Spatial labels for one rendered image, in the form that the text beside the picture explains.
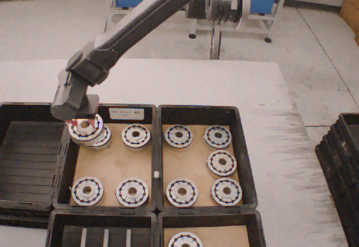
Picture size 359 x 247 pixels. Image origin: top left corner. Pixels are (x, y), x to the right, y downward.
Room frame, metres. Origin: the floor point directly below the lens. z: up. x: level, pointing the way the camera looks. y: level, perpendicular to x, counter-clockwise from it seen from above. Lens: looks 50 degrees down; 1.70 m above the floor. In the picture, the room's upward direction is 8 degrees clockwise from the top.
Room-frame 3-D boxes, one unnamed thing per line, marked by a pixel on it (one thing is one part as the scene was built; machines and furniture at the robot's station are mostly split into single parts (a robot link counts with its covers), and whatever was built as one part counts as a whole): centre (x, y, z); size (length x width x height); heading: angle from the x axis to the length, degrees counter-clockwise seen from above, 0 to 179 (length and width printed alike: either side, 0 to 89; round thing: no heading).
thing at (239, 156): (0.51, -0.08, 0.87); 0.40 x 0.30 x 0.11; 9
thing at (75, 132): (0.47, 0.28, 1.04); 0.10 x 0.10 x 0.01
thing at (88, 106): (0.46, 0.28, 1.16); 0.10 x 0.07 x 0.07; 98
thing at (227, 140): (0.63, -0.14, 0.86); 0.10 x 0.10 x 0.01
